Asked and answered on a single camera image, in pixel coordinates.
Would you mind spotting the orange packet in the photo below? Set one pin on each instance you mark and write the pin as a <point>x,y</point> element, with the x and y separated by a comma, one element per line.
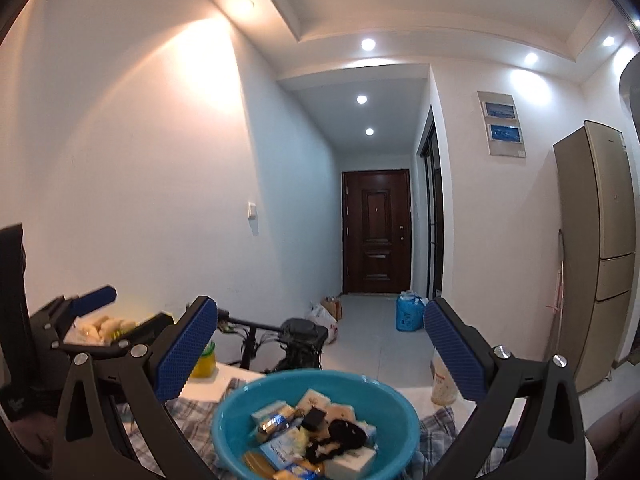
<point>258,462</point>

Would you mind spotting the white and blue packet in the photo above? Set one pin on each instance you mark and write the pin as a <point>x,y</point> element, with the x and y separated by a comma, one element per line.
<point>282,447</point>

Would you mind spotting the white rectangular box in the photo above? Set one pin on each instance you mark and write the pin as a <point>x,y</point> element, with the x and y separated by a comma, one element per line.
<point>350,462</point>

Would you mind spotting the yellow container with green rim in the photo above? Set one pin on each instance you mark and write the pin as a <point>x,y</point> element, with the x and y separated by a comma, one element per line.
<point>205,362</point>

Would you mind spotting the gold and blue packet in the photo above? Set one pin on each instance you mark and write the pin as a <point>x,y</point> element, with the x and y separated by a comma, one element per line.
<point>280,422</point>

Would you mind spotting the person's left forearm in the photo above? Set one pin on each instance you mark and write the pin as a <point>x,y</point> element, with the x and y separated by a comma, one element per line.
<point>30,442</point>

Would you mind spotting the cardboard box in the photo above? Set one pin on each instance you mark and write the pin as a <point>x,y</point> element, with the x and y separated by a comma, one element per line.
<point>332,307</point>

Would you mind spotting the blue bag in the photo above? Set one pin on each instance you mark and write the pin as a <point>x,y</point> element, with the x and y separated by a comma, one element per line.
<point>410,312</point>

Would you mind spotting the cream box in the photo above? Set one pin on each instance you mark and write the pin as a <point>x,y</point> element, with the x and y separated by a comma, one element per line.
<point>316,398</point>

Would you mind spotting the plaid cloth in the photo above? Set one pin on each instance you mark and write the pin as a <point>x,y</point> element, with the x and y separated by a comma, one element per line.
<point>195,420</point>

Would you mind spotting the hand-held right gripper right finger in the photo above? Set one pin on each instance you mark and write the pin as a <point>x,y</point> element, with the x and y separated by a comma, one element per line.
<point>452,350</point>

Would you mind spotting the beige refrigerator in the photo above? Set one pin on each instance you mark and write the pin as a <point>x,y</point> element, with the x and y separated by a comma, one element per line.
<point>595,240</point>

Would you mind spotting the white plastic bag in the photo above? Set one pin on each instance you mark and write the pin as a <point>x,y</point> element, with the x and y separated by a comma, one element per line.
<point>320,320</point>

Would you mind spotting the grey electrical panel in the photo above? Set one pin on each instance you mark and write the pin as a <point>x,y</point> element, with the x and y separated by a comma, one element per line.
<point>502,125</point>

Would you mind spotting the blue plastic basin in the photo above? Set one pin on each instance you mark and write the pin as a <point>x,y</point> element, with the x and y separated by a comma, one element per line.
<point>390,400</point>

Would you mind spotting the cream plush toy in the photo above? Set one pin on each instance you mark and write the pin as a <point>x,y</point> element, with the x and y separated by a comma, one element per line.
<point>102,330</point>

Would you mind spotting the dark brown door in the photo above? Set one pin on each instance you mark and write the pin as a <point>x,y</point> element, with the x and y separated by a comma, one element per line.
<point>376,230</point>

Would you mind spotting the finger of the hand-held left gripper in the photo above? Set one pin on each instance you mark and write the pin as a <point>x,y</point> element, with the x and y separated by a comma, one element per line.
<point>150,327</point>
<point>92,300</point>

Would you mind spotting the small black box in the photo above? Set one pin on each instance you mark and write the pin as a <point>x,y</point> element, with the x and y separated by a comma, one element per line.
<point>314,419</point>

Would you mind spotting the clear tumbler cup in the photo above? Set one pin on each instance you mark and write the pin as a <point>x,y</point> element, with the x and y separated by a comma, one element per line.
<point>442,385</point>

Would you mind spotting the sliding glass door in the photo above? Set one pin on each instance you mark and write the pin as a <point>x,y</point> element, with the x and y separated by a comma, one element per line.
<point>432,210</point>

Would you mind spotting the blue and yellow packet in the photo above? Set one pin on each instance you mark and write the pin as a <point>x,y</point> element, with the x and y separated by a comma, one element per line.
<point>300,471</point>

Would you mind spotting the black bicycle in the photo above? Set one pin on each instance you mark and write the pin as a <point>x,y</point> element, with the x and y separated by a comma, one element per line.
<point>300,335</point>

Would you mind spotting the white light switch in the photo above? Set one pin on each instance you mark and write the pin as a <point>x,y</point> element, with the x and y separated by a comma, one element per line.
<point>252,210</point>

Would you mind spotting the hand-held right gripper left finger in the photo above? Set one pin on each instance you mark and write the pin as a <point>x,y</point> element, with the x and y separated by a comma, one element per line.
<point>187,355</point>

